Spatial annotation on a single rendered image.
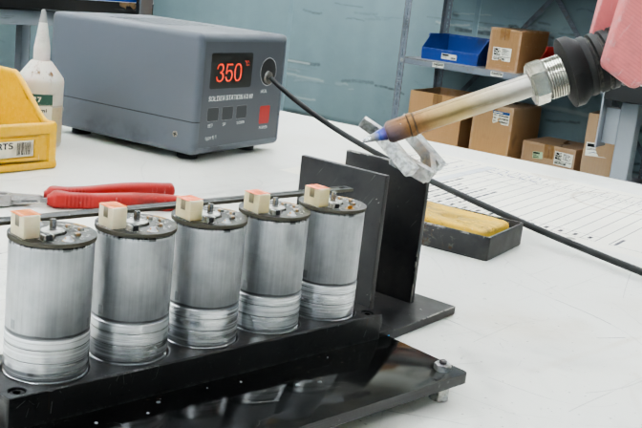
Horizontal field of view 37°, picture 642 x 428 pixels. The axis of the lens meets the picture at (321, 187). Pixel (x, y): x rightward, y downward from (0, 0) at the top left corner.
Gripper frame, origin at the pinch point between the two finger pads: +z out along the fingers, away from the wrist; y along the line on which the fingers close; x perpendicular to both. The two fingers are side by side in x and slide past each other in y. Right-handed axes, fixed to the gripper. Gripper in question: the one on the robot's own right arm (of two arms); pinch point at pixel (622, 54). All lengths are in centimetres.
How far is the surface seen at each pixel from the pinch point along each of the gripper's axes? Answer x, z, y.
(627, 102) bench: 54, -12, -175
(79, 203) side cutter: -14.6, 21.9, -19.2
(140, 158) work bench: -14.6, 22.2, -36.0
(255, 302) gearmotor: -5.5, 13.9, 2.3
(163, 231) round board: -9.4, 12.6, 5.6
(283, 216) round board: -6.5, 11.0, 2.1
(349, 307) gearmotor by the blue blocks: -2.4, 12.9, -0.2
